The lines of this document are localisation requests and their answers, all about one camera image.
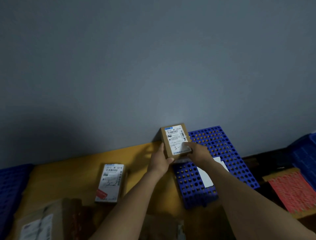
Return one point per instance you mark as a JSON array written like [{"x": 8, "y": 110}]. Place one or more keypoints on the person's left hand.
[{"x": 159, "y": 163}]

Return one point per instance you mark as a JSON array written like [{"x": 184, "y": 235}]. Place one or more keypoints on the person's right hand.
[{"x": 200, "y": 154}]

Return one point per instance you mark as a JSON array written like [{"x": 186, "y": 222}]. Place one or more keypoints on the small cardboard parcel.
[
  {"x": 111, "y": 178},
  {"x": 160, "y": 227},
  {"x": 163, "y": 141}
]

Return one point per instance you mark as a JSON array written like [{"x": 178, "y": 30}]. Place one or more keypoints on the person's left forearm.
[{"x": 128, "y": 210}]

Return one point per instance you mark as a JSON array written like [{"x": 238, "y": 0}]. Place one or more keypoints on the person's right forearm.
[{"x": 247, "y": 205}]

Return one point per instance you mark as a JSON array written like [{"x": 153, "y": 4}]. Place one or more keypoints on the white paper note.
[{"x": 205, "y": 178}]

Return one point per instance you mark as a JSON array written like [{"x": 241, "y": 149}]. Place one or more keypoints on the blue plastic grid pallet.
[
  {"x": 12, "y": 188},
  {"x": 222, "y": 141}
]

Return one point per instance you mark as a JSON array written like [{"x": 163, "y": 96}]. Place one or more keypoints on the blue plastic crate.
[{"x": 303, "y": 153}]

